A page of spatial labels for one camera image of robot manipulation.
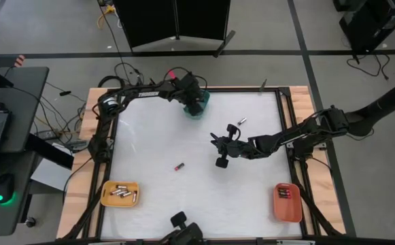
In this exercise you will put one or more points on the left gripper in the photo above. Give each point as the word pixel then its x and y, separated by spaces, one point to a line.
pixel 193 100

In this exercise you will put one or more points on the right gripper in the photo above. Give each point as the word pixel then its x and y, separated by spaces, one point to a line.
pixel 238 148

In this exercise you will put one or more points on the red and black alkaline battery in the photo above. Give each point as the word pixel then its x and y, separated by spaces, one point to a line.
pixel 284 193
pixel 284 190
pixel 179 166
pixel 285 196

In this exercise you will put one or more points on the silver cylindrical battery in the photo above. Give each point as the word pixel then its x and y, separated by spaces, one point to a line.
pixel 134 196
pixel 241 120
pixel 119 191
pixel 121 186
pixel 113 193
pixel 126 195

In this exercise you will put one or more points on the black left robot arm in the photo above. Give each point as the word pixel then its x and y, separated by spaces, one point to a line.
pixel 148 94

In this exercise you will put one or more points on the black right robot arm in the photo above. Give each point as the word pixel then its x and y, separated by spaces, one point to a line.
pixel 285 137

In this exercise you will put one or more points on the teal plastic bin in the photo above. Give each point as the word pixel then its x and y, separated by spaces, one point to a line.
pixel 206 100

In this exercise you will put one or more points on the black folding screen panel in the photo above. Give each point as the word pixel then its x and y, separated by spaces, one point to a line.
pixel 204 17
pixel 142 20

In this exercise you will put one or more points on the orange plastic bin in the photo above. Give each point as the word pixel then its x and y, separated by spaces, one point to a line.
pixel 287 211

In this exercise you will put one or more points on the wooden table board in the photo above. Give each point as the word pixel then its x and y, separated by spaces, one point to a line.
pixel 321 177

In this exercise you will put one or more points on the grey power strip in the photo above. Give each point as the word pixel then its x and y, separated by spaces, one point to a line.
pixel 76 145

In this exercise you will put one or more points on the yellow plastic bin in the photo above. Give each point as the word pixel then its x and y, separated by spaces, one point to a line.
pixel 108 202

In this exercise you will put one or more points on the black flat bar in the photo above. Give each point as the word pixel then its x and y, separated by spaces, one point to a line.
pixel 51 151

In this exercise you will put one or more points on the white box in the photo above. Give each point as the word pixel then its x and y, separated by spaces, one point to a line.
pixel 49 175

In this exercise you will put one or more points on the black desk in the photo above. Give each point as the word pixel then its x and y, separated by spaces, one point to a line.
pixel 27 102

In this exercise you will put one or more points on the thick black tube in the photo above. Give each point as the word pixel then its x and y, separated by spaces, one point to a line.
pixel 387 102

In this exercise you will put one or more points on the orange striped tag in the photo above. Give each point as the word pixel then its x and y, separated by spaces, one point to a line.
pixel 19 60

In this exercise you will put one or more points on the black equipment cart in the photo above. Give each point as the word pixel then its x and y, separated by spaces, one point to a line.
pixel 370 24

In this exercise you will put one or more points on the black caster wheel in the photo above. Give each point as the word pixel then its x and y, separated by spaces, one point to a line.
pixel 30 222

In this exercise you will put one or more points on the black mouse with green light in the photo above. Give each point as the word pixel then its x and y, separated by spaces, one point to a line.
pixel 3 185

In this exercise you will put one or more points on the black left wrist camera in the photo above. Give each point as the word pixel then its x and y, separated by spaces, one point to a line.
pixel 188 83

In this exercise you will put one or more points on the black aluminium table frame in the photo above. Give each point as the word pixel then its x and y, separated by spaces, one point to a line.
pixel 244 90

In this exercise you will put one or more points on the black table-level camera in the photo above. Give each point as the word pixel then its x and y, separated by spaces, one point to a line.
pixel 187 234

